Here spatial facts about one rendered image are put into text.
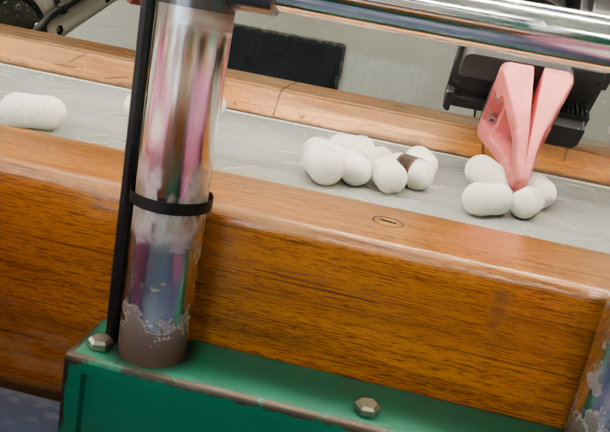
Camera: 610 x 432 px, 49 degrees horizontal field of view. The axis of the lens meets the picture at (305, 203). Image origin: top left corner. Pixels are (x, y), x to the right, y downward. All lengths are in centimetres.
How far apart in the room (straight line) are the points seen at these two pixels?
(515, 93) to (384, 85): 202
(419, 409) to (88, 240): 13
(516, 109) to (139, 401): 30
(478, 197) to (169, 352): 21
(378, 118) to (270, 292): 37
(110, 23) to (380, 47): 104
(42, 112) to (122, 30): 234
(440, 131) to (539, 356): 37
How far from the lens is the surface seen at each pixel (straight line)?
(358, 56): 247
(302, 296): 23
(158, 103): 20
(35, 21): 101
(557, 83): 46
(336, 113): 59
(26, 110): 42
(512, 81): 46
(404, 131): 59
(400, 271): 23
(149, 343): 23
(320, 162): 38
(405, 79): 246
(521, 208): 41
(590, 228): 44
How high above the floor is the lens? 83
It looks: 16 degrees down
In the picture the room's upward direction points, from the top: 11 degrees clockwise
